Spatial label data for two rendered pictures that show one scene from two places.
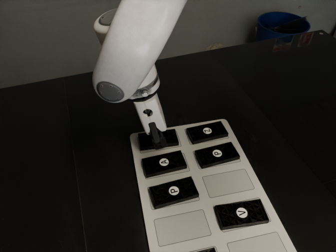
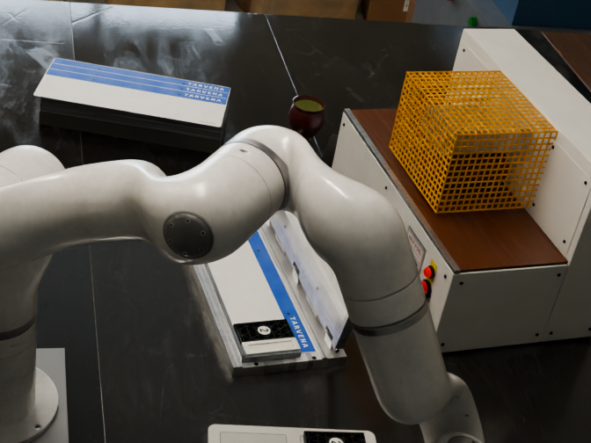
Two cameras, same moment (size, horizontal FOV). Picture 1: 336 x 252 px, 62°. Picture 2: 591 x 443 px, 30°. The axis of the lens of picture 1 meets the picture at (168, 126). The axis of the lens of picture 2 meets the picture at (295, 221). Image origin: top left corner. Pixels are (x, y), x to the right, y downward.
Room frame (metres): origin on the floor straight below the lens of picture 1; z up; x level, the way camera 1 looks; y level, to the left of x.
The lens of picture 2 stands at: (1.43, -0.15, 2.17)
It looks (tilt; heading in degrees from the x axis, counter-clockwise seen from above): 34 degrees down; 181
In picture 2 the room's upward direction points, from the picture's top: 11 degrees clockwise
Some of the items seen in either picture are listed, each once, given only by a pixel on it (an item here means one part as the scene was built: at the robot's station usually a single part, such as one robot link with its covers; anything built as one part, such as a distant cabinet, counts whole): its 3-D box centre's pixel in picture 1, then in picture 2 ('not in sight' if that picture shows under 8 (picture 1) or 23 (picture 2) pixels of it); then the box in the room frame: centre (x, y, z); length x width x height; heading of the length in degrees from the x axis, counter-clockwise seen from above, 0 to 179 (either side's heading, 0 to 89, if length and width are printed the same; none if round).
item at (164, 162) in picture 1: (164, 163); not in sight; (0.40, 0.01, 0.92); 0.10 x 0.05 x 0.01; 106
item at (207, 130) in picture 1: (207, 132); not in sight; (0.51, -0.10, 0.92); 0.10 x 0.05 x 0.01; 106
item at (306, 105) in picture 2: not in sight; (305, 124); (-0.76, -0.21, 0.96); 0.09 x 0.09 x 0.11
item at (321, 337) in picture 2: not in sight; (254, 283); (-0.20, -0.23, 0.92); 0.44 x 0.21 x 0.04; 26
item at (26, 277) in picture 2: not in sight; (9, 235); (0.22, -0.56, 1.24); 0.19 x 0.12 x 0.24; 161
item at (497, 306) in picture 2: not in sight; (508, 209); (-0.35, 0.21, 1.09); 0.75 x 0.40 x 0.38; 26
